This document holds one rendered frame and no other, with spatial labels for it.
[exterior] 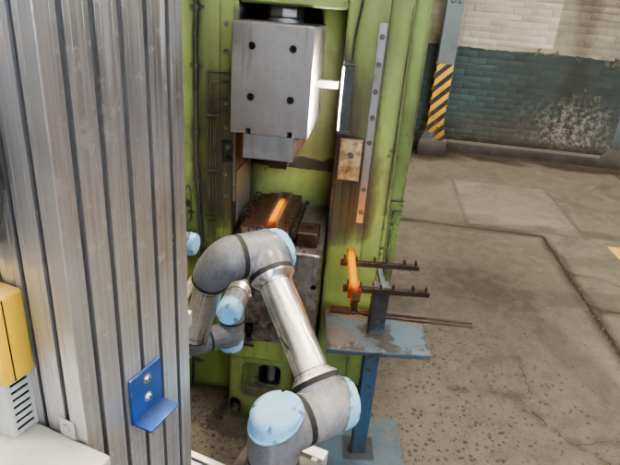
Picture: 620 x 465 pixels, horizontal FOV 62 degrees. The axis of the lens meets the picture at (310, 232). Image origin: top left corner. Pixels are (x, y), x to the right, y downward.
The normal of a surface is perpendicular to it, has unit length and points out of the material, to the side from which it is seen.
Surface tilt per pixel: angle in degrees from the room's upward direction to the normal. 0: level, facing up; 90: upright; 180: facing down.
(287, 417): 7
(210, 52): 90
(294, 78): 90
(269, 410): 8
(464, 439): 0
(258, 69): 90
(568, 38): 92
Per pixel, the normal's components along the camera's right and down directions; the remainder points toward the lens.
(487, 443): 0.07, -0.91
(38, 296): -0.40, 0.34
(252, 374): -0.12, 0.39
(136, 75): 0.91, 0.22
